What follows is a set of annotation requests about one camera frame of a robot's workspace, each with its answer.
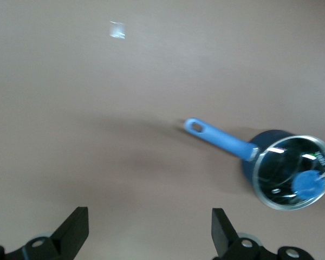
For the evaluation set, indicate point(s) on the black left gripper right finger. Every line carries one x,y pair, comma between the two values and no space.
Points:
224,238

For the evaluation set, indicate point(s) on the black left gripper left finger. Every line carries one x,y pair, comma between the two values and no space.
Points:
67,238

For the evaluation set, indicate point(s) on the glass lid with blue knob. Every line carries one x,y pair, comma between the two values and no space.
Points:
308,184

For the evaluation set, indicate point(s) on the dark blue saucepan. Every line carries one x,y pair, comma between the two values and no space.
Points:
219,138

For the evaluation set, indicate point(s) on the brown table cover sheet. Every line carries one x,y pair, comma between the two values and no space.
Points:
97,108

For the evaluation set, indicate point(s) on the clear tape patch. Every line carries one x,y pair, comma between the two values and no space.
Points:
117,29

